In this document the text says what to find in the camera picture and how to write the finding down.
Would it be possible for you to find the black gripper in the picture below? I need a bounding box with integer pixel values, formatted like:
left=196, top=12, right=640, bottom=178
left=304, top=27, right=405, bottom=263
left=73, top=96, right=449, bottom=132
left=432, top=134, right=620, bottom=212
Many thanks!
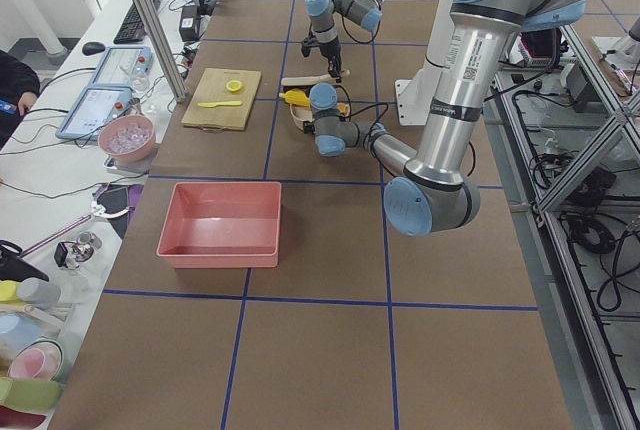
left=301, top=34, right=342, bottom=81

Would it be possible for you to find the pink plastic bin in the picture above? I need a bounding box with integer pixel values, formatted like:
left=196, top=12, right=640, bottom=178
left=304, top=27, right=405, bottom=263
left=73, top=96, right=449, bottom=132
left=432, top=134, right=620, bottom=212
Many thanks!
left=156, top=181, right=282, bottom=269

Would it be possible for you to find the grey cup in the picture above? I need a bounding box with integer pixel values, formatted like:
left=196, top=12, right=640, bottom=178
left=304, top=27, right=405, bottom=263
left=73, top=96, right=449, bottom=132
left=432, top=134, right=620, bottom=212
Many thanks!
left=16, top=277, right=61, bottom=309

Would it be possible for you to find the yellow toy corn cob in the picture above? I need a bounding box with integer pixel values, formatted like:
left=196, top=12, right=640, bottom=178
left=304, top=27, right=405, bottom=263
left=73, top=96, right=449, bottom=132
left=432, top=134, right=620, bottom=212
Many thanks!
left=279, top=89, right=311, bottom=108

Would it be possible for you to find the near blue teach pendant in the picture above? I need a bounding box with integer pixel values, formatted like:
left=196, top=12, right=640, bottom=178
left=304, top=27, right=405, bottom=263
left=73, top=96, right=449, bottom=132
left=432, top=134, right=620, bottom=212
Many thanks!
left=56, top=85, right=133, bottom=140

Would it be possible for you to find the far blue teach pendant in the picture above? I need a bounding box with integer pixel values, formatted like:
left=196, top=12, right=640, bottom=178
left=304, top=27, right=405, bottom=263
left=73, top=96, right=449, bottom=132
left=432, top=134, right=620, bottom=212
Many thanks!
left=90, top=45, right=153, bottom=86

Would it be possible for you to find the pink cup in stack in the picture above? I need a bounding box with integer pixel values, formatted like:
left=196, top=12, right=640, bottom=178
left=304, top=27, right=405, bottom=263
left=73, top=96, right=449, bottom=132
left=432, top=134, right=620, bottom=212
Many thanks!
left=8, top=341, right=64, bottom=380

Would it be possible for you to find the black keyboard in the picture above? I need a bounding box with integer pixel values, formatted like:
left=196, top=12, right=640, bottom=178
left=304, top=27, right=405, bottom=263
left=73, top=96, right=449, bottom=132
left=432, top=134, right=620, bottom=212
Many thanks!
left=113, top=4, right=147, bottom=45

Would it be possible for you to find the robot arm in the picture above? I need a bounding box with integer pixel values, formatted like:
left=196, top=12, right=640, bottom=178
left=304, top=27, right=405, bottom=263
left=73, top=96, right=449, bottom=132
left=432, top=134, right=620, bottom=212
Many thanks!
left=310, top=0, right=587, bottom=236
left=301, top=0, right=385, bottom=80

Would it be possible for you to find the black computer mouse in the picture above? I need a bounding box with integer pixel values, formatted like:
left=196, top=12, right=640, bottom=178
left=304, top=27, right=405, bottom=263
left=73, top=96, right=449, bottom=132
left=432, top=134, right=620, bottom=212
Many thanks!
left=81, top=41, right=106, bottom=56

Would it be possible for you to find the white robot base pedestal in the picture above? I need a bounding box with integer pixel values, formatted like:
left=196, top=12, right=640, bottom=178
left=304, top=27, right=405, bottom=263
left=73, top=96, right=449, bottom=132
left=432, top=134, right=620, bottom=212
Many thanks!
left=395, top=0, right=454, bottom=126

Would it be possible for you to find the bamboo cutting board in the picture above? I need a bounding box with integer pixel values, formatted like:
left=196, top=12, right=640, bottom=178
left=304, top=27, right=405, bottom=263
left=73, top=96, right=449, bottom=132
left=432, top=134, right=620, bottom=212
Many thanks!
left=181, top=68, right=262, bottom=131

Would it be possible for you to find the beige dustpan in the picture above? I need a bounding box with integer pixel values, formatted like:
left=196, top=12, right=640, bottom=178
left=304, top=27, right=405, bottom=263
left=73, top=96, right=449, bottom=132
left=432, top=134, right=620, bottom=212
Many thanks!
left=289, top=104, right=315, bottom=134

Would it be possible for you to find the green cup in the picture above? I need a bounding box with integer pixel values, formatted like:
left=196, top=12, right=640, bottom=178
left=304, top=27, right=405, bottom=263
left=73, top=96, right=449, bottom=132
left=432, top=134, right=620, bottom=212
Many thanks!
left=1, top=377, right=62, bottom=414

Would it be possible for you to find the person in black clothing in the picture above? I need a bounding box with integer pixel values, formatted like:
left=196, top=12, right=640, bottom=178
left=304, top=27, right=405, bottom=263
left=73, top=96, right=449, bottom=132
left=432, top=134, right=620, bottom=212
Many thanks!
left=0, top=51, right=40, bottom=146

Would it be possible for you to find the brown toy potato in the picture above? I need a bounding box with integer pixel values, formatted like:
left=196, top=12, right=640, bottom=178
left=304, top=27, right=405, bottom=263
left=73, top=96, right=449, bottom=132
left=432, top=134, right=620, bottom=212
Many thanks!
left=337, top=103, right=350, bottom=117

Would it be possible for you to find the yellow plastic knife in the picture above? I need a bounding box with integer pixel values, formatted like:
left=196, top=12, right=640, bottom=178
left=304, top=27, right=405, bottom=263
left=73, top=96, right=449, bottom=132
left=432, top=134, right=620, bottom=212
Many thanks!
left=197, top=100, right=243, bottom=109

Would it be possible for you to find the digital kitchen scale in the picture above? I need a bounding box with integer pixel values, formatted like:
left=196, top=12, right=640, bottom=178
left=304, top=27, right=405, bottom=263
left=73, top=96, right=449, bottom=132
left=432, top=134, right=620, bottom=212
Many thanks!
left=103, top=145, right=158, bottom=175

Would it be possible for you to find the blue teach pendant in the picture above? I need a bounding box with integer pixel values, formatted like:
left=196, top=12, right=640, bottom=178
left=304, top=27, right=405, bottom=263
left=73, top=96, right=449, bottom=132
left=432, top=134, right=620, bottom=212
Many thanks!
left=90, top=45, right=153, bottom=86
left=56, top=85, right=133, bottom=140

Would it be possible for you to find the aluminium frame post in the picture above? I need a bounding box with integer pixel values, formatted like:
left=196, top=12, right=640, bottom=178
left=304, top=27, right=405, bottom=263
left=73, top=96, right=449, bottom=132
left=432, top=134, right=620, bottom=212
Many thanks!
left=132, top=0, right=187, bottom=103

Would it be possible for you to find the yellow toy lemon slice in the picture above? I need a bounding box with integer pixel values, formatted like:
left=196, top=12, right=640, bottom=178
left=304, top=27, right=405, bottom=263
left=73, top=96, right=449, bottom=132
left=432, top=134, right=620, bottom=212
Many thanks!
left=225, top=80, right=244, bottom=93

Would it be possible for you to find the aluminium frame rail right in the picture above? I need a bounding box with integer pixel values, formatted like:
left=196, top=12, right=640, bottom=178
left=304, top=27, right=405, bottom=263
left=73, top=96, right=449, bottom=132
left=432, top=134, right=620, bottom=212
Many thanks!
left=485, top=15, right=639, bottom=429

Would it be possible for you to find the beige hand brush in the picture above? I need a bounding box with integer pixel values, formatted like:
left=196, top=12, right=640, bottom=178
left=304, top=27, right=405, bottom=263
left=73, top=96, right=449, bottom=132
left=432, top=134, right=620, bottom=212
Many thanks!
left=281, top=69, right=351, bottom=88

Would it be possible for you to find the black power adapter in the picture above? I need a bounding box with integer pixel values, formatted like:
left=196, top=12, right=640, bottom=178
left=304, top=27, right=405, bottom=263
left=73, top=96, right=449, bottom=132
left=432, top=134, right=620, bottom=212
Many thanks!
left=179, top=5, right=201, bottom=42

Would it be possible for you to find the pink bowl of clear pieces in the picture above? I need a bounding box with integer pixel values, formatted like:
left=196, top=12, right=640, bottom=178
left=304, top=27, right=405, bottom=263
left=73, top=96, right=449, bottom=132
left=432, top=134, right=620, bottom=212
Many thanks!
left=98, top=115, right=156, bottom=163

